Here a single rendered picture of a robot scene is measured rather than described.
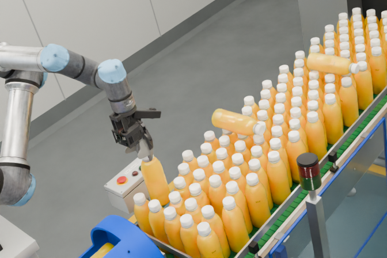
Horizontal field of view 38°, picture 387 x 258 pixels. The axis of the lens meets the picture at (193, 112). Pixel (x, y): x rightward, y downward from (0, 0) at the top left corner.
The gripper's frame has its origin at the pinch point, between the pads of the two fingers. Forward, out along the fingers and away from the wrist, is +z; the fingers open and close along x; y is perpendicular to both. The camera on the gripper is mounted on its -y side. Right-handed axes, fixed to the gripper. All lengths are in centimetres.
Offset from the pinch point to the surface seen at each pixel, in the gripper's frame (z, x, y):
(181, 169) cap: 15.1, 0.4, -11.7
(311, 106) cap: 15, 22, -62
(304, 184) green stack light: 7, 49, -17
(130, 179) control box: 16.2, -14.4, 0.5
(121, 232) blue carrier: 3.1, 15.9, 27.2
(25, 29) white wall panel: 43, -258, -103
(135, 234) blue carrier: 4.2, 19.1, 25.0
